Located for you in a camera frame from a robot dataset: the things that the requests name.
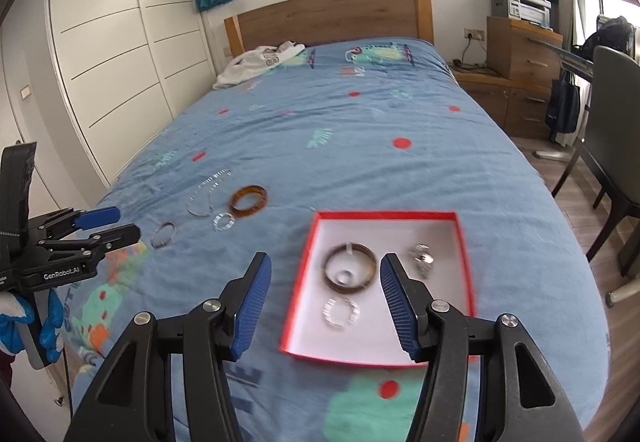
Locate white door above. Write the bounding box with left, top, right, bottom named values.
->
left=0, top=0, right=63, bottom=213

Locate silver wristwatch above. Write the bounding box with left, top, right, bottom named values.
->
left=406, top=244, right=437, bottom=279

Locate person's left hand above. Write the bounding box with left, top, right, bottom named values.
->
left=0, top=287, right=67, bottom=364

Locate twisted silver bracelet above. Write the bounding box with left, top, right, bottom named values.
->
left=322, top=297, right=361, bottom=332

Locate white wardrobe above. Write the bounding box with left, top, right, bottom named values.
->
left=46, top=0, right=217, bottom=189

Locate low wooden nightstand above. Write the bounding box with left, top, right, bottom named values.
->
left=451, top=63, right=557, bottom=141

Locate silver chain necklace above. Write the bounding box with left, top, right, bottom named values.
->
left=187, top=168, right=234, bottom=217

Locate wooden headboard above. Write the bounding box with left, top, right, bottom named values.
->
left=223, top=0, right=432, bottom=61

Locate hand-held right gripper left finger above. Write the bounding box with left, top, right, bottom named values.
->
left=64, top=252, right=273, bottom=442

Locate white clothing on bed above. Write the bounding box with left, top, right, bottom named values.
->
left=212, top=42, right=307, bottom=90

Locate black backpack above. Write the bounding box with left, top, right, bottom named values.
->
left=581, top=15, right=639, bottom=61

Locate grey chair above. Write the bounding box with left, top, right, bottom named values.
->
left=550, top=45, right=640, bottom=273

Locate wooden dresser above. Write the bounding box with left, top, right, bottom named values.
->
left=486, top=16, right=564, bottom=93

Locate orange amber bangle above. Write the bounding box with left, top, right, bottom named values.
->
left=228, top=186, right=268, bottom=217

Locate dark brown bangle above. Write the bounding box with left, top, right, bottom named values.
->
left=322, top=243, right=378, bottom=294

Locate red shallow box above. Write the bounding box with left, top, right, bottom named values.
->
left=278, top=210, right=478, bottom=369

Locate thin silver bangle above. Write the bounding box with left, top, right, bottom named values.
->
left=151, top=220, right=179, bottom=251

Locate glass desk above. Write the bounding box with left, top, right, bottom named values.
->
left=541, top=43, right=597, bottom=68

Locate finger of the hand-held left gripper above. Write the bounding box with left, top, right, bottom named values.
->
left=30, top=206, right=122, bottom=243
left=37, top=223, right=142, bottom=263

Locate dark blue tote bag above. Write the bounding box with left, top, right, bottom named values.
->
left=544, top=68, right=581, bottom=133

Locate white printer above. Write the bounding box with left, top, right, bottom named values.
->
left=488, top=0, right=553, bottom=30

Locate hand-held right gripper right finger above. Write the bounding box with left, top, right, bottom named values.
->
left=379, top=252, right=586, bottom=442

